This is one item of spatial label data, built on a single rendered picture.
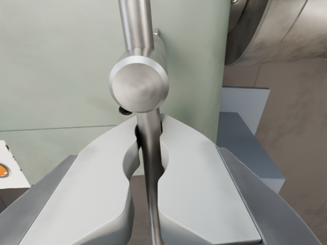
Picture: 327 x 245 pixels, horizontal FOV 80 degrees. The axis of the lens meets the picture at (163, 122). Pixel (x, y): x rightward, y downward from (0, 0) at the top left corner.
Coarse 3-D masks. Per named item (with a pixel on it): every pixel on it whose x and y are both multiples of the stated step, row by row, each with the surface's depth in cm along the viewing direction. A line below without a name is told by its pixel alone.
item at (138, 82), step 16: (144, 48) 8; (160, 48) 9; (128, 64) 7; (144, 64) 7; (160, 64) 7; (112, 80) 7; (128, 80) 7; (144, 80) 7; (160, 80) 7; (112, 96) 7; (128, 96) 7; (144, 96) 7; (160, 96) 7; (144, 112) 8
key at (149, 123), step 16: (128, 0) 7; (144, 0) 7; (128, 16) 7; (144, 16) 7; (128, 32) 7; (144, 32) 7; (128, 48) 8; (144, 128) 10; (160, 128) 10; (144, 144) 10; (144, 160) 11; (160, 160) 11; (160, 176) 11; (160, 240) 12
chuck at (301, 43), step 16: (320, 0) 18; (304, 16) 20; (320, 16) 20; (288, 32) 21; (304, 32) 21; (320, 32) 21; (288, 48) 24; (304, 48) 24; (320, 48) 24; (256, 64) 30
